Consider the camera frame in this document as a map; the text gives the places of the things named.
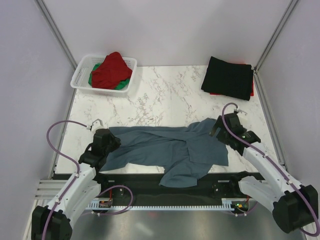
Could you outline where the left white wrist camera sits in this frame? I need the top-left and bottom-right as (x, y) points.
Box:
(86, 119), (104, 133)

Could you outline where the folded black t shirt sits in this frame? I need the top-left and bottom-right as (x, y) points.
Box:
(200, 56), (253, 102)

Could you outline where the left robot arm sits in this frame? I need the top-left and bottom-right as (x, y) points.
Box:
(31, 128), (121, 240)

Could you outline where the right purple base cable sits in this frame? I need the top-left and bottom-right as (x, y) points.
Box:
(232, 196), (259, 218)

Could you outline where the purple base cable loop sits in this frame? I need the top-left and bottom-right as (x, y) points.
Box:
(91, 184), (133, 217)

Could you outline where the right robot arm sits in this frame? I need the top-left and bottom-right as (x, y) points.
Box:
(210, 112), (320, 237)

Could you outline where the folded red t shirt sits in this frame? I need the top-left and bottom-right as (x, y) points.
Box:
(209, 59), (255, 97)

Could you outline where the blue-grey t shirt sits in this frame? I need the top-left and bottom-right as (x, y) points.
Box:
(101, 118), (229, 188)

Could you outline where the white plastic basket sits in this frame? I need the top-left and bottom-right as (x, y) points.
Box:
(70, 52), (137, 97)

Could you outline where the right aluminium frame post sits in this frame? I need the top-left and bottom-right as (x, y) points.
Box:
(254, 0), (300, 73)

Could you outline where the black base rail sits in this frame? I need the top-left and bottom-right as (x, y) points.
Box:
(99, 173), (247, 206)

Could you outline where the aluminium frame post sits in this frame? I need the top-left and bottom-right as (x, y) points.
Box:
(34, 0), (77, 70)
(254, 0), (300, 73)

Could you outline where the dark red t shirt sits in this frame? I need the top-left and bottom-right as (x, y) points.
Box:
(91, 52), (133, 90)

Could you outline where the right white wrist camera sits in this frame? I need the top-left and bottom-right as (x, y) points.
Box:
(233, 108), (248, 116)

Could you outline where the white slotted cable duct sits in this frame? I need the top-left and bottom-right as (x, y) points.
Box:
(85, 198), (249, 211)

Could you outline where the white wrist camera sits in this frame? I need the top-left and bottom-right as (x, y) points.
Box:
(86, 119), (104, 133)
(233, 108), (248, 116)

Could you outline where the green t shirt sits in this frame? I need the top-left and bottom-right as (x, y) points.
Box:
(88, 63), (130, 90)

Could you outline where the left aluminium frame post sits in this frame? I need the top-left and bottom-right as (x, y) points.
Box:
(34, 0), (77, 70)

